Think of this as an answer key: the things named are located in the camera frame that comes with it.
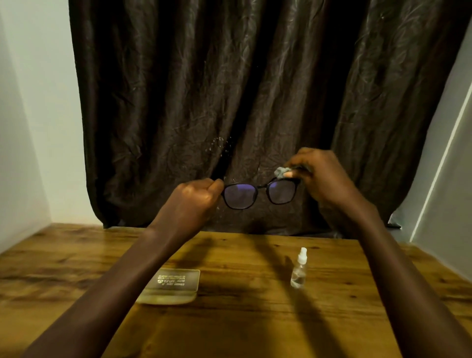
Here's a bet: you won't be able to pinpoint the person's left hand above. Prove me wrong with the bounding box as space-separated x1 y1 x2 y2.
153 178 225 240

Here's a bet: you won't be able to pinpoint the person's right hand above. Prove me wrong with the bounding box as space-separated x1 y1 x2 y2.
285 147 373 212

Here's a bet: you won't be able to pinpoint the black framed eyeglasses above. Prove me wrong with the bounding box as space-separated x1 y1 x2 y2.
220 176 301 210

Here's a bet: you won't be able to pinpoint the person's right forearm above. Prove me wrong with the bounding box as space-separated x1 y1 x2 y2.
334 201 472 358

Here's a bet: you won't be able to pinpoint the person's left forearm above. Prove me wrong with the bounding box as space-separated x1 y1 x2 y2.
20 221 192 358

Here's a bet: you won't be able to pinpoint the dark brown curtain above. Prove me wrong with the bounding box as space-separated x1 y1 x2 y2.
68 0 472 237

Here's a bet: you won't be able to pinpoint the clear spray bottle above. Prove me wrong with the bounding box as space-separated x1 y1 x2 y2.
290 247 308 289

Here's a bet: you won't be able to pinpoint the clear plastic glasses case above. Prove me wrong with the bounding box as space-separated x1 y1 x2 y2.
136 268 201 305

